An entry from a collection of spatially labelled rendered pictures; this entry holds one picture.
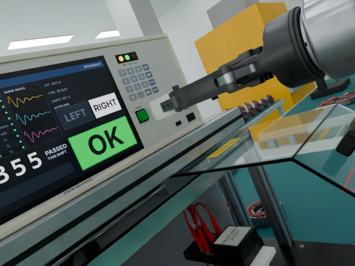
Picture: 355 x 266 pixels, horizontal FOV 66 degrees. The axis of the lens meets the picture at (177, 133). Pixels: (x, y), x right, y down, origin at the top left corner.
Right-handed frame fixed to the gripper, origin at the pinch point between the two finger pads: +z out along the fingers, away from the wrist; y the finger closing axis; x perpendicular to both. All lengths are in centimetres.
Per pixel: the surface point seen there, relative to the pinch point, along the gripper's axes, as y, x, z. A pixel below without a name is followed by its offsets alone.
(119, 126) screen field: -5.1, 0.0, 9.3
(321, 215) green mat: 38, -43, 3
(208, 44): 327, 64, 203
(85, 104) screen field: -8.9, 4.9, 9.2
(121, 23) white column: 276, 154, 306
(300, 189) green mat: 53, -43, 14
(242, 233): 4.8, -25.9, 2.5
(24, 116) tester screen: -17.6, 5.9, 9.3
